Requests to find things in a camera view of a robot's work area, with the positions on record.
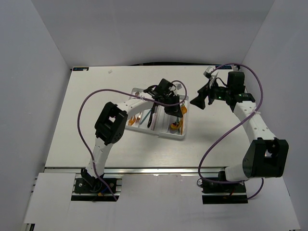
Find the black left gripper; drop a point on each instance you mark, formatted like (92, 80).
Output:
(175, 110)

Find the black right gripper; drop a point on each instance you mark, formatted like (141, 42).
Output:
(207, 90)

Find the black knife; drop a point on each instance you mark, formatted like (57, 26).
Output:
(151, 115)

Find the teal plastic knife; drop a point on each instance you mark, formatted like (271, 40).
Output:
(145, 117)

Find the rose gold metal fork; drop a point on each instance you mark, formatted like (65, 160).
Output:
(138, 118)

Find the orange plastic fork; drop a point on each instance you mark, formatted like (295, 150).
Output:
(132, 121)

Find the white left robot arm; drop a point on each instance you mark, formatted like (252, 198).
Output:
(111, 123)

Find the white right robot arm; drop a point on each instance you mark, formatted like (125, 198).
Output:
(266, 155)

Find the white divided cutlery tray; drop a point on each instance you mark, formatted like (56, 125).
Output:
(176, 128)

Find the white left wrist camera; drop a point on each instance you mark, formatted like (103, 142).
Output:
(178, 86)

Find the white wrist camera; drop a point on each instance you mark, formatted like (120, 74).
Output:
(178, 86)
(211, 74)

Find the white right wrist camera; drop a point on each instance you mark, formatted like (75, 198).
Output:
(211, 74)

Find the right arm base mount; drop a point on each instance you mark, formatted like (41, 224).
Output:
(220, 194)

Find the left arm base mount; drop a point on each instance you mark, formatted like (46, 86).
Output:
(89, 188)

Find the aluminium table rail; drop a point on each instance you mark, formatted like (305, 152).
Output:
(129, 170)

